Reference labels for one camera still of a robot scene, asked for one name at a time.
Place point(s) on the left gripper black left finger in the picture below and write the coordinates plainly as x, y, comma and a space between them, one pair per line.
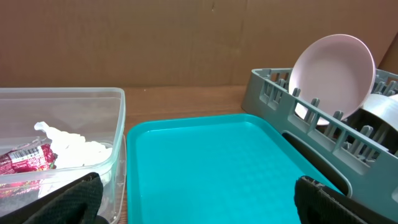
75, 203

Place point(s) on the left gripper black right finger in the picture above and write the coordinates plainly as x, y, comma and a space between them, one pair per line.
318, 204

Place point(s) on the white tissue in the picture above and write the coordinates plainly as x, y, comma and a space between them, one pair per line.
73, 150

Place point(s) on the red snack wrapper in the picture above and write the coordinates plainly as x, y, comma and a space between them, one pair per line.
29, 159

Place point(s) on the grey bowl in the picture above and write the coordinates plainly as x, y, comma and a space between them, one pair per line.
384, 107

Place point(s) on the large pink plate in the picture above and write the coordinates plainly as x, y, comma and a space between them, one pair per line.
337, 69

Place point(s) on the grey dishwasher rack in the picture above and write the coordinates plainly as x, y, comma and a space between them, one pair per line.
369, 170

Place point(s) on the teal serving tray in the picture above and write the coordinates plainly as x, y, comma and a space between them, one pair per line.
233, 168

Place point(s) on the clear plastic bin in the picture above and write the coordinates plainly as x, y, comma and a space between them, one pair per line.
98, 114

